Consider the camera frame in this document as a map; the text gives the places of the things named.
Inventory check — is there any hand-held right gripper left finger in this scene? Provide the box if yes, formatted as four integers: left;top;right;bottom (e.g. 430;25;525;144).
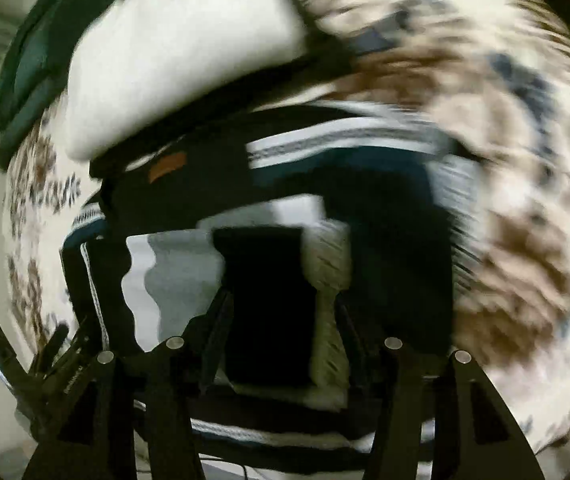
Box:
22;287;237;480

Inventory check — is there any white and black folded garment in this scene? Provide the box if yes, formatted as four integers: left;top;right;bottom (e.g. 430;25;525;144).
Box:
64;0;366;178

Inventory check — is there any navy patterned knit garment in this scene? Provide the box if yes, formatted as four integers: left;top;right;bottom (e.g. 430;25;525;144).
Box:
62;101;476;477

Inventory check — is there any floral bed sheet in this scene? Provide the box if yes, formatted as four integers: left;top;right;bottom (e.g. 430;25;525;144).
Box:
0;0;570;457

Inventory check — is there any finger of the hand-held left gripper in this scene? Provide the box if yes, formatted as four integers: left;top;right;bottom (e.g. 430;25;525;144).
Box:
51;332;100;397
32;324;70;377

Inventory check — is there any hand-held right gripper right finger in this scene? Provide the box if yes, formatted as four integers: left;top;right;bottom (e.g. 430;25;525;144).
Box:
337;304;546;480

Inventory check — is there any dark green garment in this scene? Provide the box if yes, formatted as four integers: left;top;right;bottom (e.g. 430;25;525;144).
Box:
0;0;166;172

